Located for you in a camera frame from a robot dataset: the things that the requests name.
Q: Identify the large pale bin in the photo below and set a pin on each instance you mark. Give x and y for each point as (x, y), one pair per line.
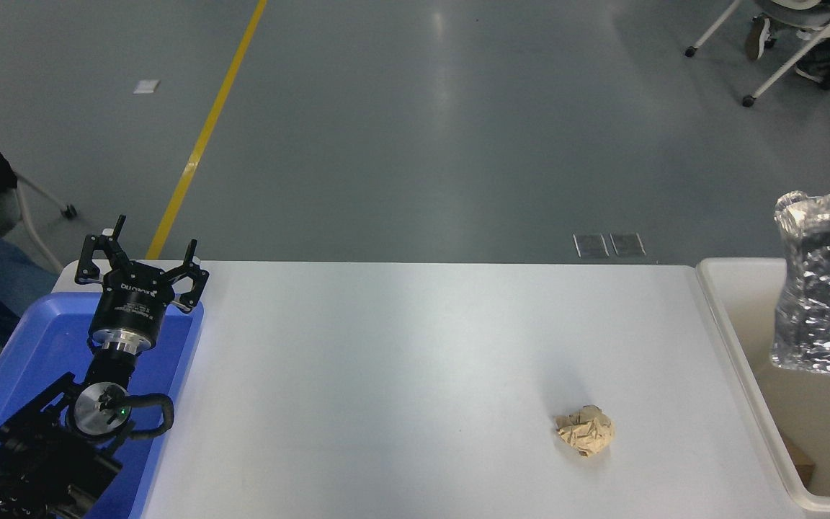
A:
(818, 432)

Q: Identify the white paper sheet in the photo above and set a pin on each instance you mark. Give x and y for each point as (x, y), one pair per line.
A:
(146, 86)

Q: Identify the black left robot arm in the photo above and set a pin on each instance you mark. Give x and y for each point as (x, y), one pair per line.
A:
(40, 461)

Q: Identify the blue plastic tray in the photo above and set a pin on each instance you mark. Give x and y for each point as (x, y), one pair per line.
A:
(47, 346)

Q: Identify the metal floor outlet cover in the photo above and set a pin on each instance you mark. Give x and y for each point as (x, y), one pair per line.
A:
(627, 244)
(591, 245)

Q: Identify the foil plate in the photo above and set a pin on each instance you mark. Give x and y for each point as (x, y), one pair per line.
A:
(829, 303)

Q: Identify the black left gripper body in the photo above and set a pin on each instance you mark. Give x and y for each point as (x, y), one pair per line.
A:
(130, 306)

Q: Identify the crumpled tan paper ball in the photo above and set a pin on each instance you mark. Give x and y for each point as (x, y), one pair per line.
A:
(586, 431)

